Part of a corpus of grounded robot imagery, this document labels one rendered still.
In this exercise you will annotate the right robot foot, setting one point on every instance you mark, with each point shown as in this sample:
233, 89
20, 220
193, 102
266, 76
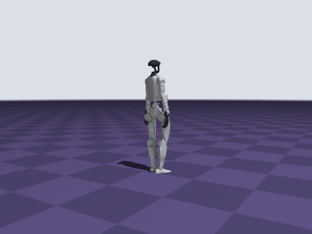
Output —
157, 171

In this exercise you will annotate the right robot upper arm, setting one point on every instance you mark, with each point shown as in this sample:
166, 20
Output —
161, 83

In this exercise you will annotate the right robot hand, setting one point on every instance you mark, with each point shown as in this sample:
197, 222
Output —
166, 121

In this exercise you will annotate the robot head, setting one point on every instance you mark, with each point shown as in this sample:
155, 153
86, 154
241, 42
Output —
154, 63

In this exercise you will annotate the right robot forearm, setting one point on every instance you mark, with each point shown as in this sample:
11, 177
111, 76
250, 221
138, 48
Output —
165, 103

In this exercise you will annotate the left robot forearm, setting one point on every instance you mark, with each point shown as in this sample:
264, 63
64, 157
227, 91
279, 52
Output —
148, 104

